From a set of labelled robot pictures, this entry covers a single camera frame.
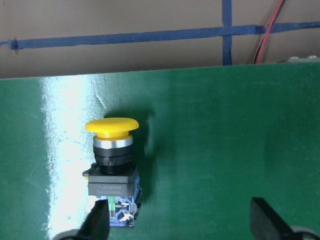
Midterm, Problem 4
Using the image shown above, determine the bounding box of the green conveyor belt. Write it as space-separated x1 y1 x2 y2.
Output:
0 62 320 240

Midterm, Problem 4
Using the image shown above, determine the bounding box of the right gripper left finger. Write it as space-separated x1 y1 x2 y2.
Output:
75 199 110 240

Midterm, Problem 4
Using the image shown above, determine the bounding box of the yellow push button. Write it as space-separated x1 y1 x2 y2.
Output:
82 117 142 228

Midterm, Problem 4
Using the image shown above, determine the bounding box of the red black wire pair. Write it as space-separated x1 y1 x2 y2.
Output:
252 0 286 65

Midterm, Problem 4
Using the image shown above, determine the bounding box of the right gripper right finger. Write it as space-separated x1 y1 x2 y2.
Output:
249 197 295 240

